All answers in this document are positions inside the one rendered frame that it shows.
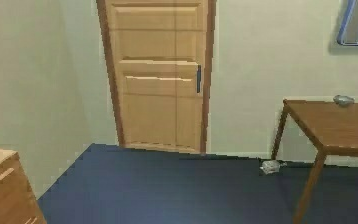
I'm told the light wooden room door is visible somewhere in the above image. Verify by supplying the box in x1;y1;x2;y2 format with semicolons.
96;0;218;155

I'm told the small grey white object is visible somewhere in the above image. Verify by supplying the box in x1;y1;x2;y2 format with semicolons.
259;160;288;175

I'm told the brown wooden table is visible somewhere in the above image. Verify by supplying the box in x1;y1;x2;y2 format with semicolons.
270;98;358;224

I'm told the grey bowl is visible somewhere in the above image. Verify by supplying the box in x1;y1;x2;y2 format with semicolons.
332;94;355;108

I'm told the light wooden chest of drawers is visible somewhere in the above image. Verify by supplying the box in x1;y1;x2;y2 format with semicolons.
0;148;48;224

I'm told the black door handle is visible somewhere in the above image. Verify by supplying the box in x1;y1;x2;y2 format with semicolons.
196;64;202;94

